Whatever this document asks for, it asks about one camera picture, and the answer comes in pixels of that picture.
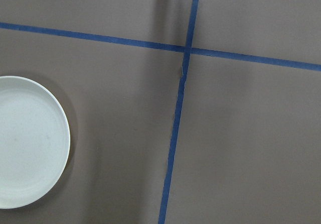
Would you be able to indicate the white round plate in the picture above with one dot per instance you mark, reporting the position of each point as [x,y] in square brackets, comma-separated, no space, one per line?
[35,141]

